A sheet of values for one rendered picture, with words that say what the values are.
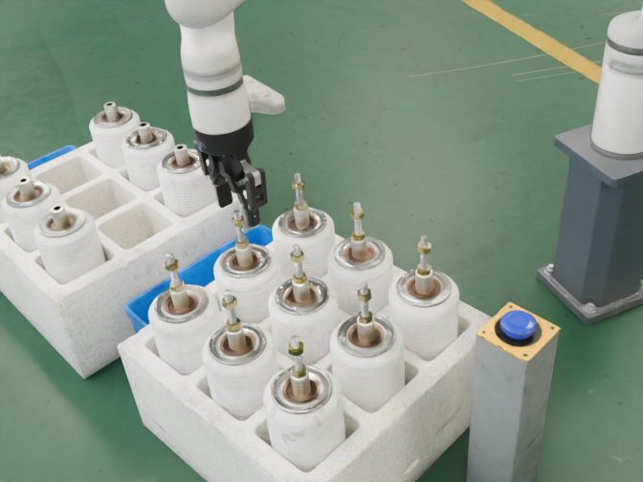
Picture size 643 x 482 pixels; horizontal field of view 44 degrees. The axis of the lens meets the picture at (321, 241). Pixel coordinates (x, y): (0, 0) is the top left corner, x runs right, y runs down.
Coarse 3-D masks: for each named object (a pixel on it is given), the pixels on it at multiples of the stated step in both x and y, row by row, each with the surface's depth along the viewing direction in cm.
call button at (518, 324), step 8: (512, 312) 92; (520, 312) 92; (504, 320) 91; (512, 320) 91; (520, 320) 91; (528, 320) 91; (536, 320) 91; (504, 328) 91; (512, 328) 90; (520, 328) 90; (528, 328) 90; (512, 336) 90; (520, 336) 90; (528, 336) 90
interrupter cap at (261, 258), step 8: (232, 248) 118; (256, 248) 117; (264, 248) 117; (224, 256) 116; (232, 256) 116; (256, 256) 116; (264, 256) 116; (224, 264) 115; (232, 264) 115; (256, 264) 115; (264, 264) 114; (224, 272) 114; (232, 272) 114; (240, 272) 113; (248, 272) 113; (256, 272) 113
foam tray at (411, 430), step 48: (336, 240) 129; (144, 336) 115; (144, 384) 114; (192, 384) 107; (432, 384) 104; (192, 432) 109; (240, 432) 100; (384, 432) 99; (432, 432) 111; (240, 480) 105; (288, 480) 94; (336, 480) 95; (384, 480) 105
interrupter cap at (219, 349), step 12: (252, 324) 105; (216, 336) 104; (252, 336) 103; (264, 336) 103; (216, 348) 102; (228, 348) 102; (252, 348) 101; (264, 348) 101; (216, 360) 100; (228, 360) 100; (240, 360) 100; (252, 360) 100
